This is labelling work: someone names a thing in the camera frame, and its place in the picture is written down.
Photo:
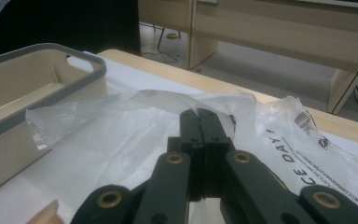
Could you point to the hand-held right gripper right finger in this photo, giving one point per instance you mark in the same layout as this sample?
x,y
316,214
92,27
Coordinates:
x,y
214,140

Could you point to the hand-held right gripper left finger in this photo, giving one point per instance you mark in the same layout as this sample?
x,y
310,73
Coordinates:
x,y
195,140

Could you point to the clear smiley-print plastic bag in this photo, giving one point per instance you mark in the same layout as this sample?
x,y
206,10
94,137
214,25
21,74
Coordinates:
x,y
121,137

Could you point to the beige bin with grey rim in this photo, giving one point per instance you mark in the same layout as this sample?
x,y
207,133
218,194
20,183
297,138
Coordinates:
x,y
28,77

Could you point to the black curtain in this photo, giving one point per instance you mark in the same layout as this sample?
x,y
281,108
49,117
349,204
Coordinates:
x,y
59,21

